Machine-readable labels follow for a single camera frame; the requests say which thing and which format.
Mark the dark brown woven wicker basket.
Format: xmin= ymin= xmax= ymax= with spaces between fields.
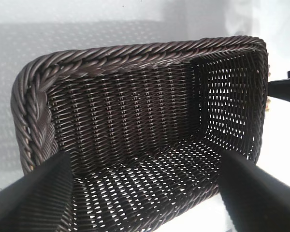
xmin=10 ymin=35 xmax=268 ymax=232

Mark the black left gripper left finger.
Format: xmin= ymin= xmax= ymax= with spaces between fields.
xmin=0 ymin=151 xmax=75 ymax=232

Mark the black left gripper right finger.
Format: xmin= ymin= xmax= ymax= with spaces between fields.
xmin=218 ymin=150 xmax=290 ymax=232

